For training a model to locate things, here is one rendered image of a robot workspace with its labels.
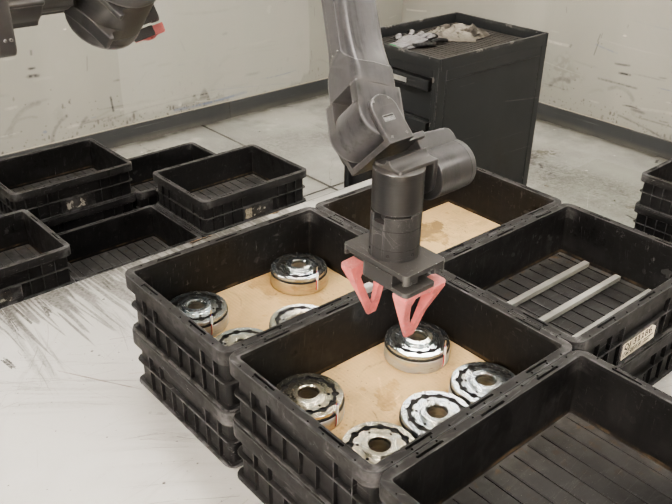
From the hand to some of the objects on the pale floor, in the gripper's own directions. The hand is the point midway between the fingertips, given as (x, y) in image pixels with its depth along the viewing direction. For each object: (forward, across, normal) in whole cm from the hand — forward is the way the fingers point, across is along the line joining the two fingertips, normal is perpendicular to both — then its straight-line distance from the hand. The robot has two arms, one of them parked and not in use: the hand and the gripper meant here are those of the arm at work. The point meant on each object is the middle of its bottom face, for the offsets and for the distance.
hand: (389, 317), depth 94 cm
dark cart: (+108, -136, +167) cm, 241 cm away
